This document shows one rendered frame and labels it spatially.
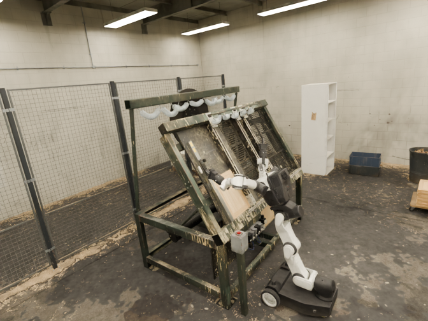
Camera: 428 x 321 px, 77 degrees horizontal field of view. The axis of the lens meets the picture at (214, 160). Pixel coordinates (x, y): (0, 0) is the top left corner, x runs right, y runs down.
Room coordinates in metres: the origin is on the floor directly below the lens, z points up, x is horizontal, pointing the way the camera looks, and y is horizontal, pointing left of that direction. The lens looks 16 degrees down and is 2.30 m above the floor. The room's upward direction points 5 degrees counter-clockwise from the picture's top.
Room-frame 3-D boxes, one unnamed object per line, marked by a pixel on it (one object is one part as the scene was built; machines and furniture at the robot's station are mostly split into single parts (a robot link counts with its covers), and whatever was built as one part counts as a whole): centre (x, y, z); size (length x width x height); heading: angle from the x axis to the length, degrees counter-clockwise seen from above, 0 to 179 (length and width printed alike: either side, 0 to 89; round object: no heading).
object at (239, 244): (2.22, -0.17, 0.84); 0.12 x 0.12 x 0.18; 52
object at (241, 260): (2.22, -0.17, 0.38); 0.06 x 0.06 x 0.75; 52
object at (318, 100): (6.22, -2.51, 1.03); 0.61 x 0.58 x 2.05; 139
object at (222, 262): (3.56, -0.15, 0.41); 2.20 x 1.38 x 0.83; 142
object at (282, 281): (2.34, -0.81, 0.19); 0.64 x 0.52 x 0.33; 52
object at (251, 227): (2.61, -0.39, 0.69); 0.50 x 0.14 x 0.24; 142
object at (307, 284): (2.32, -0.83, 0.28); 0.21 x 0.20 x 0.13; 52
